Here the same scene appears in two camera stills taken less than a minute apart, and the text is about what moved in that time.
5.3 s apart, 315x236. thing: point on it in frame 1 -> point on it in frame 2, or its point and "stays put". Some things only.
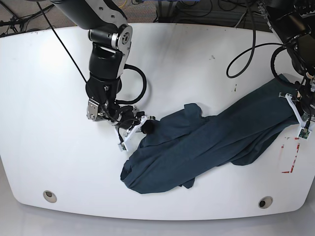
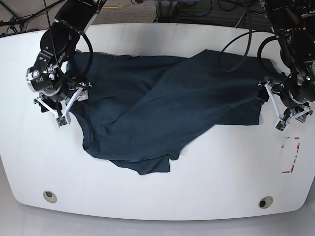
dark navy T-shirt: (182, 146) -> (137, 111)
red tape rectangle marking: (298, 145) stays put
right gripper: (309, 124) -> (299, 114)
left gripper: (147, 128) -> (61, 108)
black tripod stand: (16, 20) stays put
